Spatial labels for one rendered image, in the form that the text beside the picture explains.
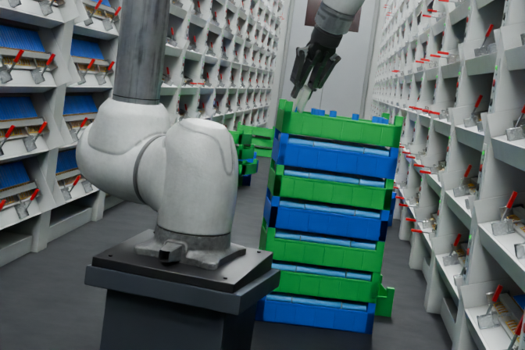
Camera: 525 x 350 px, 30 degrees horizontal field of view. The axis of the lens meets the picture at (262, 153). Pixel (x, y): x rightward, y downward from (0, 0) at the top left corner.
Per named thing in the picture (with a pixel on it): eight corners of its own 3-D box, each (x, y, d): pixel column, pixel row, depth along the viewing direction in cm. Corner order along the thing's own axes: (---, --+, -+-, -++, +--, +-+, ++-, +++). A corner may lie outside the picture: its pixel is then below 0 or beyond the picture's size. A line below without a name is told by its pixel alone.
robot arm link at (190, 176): (198, 240, 190) (211, 129, 187) (130, 219, 201) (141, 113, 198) (248, 230, 204) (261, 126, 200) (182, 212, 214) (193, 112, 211)
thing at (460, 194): (475, 237, 222) (464, 177, 221) (448, 205, 282) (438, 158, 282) (566, 221, 220) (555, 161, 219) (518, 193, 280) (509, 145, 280)
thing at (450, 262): (462, 319, 223) (451, 259, 223) (437, 270, 284) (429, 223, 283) (552, 303, 221) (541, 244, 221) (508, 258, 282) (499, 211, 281)
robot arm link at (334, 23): (315, -4, 242) (306, 18, 245) (333, 12, 236) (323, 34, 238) (344, 2, 247) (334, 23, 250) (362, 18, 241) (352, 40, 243)
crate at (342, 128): (281, 132, 244) (285, 100, 243) (275, 127, 264) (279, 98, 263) (399, 148, 246) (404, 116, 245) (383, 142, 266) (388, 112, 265)
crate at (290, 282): (259, 289, 247) (263, 258, 246) (255, 273, 267) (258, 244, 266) (376, 303, 249) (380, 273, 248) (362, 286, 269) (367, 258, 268)
